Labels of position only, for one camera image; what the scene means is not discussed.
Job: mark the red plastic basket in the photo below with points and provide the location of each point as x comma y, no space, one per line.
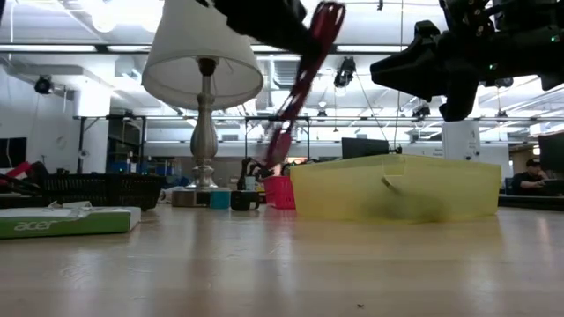
282,193

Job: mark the black shelf unit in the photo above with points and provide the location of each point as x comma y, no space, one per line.
125,145

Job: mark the black background robot arm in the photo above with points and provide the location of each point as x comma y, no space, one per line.
247,169

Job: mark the green acer box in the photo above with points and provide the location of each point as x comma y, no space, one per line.
88,224

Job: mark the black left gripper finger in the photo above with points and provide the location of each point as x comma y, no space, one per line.
286,35

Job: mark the white column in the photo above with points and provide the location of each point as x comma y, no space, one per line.
460,141

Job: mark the black plastic mesh basket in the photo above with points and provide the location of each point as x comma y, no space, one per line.
106,191

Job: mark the white shade silver table lamp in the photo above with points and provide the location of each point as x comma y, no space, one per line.
202,53

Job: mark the black wall screen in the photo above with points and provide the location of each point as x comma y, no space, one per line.
13,152

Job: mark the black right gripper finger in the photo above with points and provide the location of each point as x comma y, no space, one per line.
405,70
458,103

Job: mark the dark monitor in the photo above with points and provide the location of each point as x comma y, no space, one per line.
553,152

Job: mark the yellow translucent plastic bin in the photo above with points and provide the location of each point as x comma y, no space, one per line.
396,193

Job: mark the small teal box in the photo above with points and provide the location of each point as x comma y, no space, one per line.
220,199

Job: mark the small black box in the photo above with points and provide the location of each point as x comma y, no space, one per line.
244,200

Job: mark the black computer monitor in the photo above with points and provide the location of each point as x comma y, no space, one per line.
365,149

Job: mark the black hanging camera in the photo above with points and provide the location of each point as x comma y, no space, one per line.
346,72

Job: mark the black overhead light bar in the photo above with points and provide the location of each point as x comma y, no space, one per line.
101,47

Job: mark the white cup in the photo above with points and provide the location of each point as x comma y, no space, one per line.
250,182

